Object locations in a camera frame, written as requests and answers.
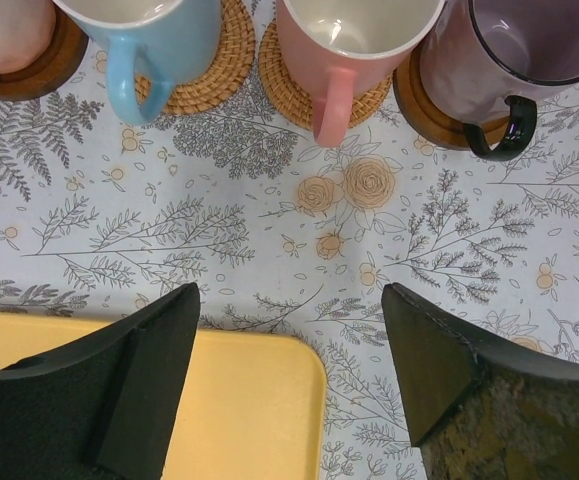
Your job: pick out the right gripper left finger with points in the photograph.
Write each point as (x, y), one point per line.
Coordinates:
(102, 406)

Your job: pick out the light pink mug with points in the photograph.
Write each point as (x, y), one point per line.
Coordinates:
(26, 30)

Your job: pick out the woven rattan coaster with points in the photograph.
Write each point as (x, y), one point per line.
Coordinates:
(209, 75)
(290, 100)

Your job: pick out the floral tablecloth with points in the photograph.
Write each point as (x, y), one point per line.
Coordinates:
(99, 218)

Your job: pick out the light blue mug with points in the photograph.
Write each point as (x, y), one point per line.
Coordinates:
(104, 21)

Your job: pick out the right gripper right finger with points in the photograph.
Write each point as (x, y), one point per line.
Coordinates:
(479, 406)

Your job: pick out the purple mug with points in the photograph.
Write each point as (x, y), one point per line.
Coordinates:
(486, 64)

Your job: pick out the yellow tray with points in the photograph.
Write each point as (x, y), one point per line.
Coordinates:
(252, 408)

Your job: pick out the dark wooden coaster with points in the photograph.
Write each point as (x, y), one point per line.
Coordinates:
(52, 68)

